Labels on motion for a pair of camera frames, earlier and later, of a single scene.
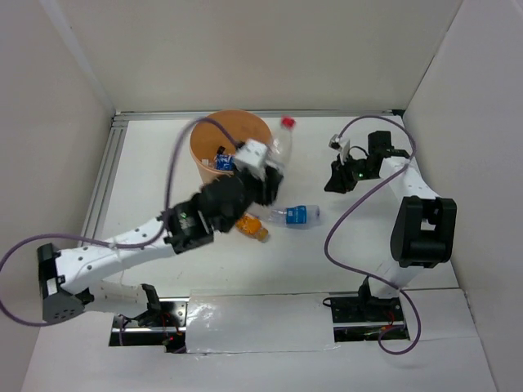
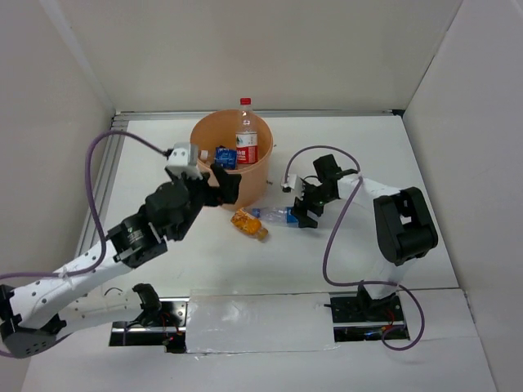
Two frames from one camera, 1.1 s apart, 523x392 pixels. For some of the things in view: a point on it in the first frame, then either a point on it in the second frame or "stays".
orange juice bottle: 250,224 stays
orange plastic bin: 206,139 stays
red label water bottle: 279,151 to 246,138
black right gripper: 340,180 to 301,206
